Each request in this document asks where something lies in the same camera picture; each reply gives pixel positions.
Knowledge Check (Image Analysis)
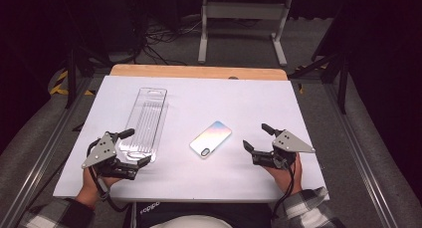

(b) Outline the bundle of black floor cables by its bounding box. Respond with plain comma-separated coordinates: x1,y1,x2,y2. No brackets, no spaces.
132,18,207,67

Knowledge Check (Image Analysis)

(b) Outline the yellow black floor tape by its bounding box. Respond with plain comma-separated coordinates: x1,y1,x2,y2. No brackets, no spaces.
49,70,96,97

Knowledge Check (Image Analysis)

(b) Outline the aluminium floor rail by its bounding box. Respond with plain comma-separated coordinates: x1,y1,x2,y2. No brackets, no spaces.
0,77,94,228
322,83,399,228

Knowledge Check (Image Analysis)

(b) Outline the person's torso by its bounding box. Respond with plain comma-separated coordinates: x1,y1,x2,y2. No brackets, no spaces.
123,201,274,228

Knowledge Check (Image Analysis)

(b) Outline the black tripod stand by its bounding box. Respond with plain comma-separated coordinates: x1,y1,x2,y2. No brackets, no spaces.
64,45,110,110
288,48,349,115

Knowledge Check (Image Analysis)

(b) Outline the white metal stand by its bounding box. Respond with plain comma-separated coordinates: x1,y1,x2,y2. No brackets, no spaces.
197,0,293,68

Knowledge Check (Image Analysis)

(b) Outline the white table board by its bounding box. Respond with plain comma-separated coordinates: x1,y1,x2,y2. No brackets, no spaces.
53,75,330,203

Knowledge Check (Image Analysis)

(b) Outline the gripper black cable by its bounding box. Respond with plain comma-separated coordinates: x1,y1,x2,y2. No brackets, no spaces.
86,137,132,213
271,154,297,221

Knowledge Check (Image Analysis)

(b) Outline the iridescent phone case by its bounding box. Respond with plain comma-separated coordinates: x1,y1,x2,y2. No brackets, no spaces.
189,120,233,159

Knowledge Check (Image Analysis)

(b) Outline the clear plastic package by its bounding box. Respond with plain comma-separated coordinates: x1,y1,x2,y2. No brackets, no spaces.
117,87,169,163

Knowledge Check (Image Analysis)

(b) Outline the person's right hand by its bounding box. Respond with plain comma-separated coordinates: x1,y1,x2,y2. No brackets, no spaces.
263,152,304,195

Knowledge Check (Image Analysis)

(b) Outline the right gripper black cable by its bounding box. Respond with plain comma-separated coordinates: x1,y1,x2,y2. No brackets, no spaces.
271,154,297,221

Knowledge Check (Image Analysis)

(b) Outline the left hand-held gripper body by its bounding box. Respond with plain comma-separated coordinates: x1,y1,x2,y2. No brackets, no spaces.
82,131,139,181

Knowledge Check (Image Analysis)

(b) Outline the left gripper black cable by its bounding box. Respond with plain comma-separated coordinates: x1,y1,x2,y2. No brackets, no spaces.
86,137,132,213

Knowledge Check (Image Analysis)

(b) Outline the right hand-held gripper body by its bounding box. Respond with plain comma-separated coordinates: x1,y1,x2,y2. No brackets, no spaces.
251,129,317,171

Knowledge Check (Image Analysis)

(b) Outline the person's left hand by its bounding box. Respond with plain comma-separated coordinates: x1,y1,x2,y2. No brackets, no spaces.
79,167,123,202

